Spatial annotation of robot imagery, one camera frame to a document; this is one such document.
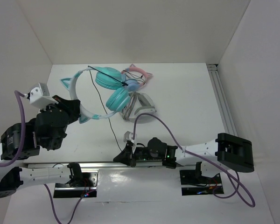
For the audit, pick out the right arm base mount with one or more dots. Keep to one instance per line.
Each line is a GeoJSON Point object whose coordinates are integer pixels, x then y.
{"type": "Point", "coordinates": [194, 183]}

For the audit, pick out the aluminium side rail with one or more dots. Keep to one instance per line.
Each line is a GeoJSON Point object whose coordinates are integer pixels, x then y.
{"type": "Point", "coordinates": [224, 109]}

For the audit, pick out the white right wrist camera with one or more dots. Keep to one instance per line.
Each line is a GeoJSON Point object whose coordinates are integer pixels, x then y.
{"type": "Point", "coordinates": [129, 136]}

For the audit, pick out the pink blue cat-ear headphones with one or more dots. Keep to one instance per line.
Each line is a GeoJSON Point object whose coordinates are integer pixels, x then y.
{"type": "Point", "coordinates": [135, 77]}

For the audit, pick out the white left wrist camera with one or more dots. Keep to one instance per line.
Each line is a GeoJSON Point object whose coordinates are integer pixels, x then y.
{"type": "Point", "coordinates": [39, 96]}

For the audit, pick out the aluminium front rail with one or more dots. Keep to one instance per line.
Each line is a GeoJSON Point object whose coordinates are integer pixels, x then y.
{"type": "Point", "coordinates": [99, 164]}

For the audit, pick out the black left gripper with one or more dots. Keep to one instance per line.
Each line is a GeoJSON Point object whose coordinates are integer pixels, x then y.
{"type": "Point", "coordinates": [73, 106]}

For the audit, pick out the teal cat-ear headphones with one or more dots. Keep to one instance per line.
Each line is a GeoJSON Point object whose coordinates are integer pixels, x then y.
{"type": "Point", "coordinates": [104, 78]}

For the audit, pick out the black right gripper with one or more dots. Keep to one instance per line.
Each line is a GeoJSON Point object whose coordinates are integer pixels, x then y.
{"type": "Point", "coordinates": [126, 157]}

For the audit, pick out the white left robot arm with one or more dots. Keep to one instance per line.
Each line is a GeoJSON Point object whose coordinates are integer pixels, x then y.
{"type": "Point", "coordinates": [25, 139]}

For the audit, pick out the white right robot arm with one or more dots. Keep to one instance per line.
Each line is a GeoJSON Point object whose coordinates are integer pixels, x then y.
{"type": "Point", "coordinates": [226, 152]}

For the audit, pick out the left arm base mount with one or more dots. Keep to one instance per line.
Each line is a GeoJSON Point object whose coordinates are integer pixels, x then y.
{"type": "Point", "coordinates": [82, 183]}

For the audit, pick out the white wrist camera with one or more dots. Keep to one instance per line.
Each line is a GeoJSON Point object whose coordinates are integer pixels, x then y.
{"type": "Point", "coordinates": [129, 136]}
{"type": "Point", "coordinates": [39, 96]}

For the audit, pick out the white grey headphones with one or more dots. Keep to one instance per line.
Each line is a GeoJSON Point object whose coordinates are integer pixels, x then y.
{"type": "Point", "coordinates": [139, 103]}

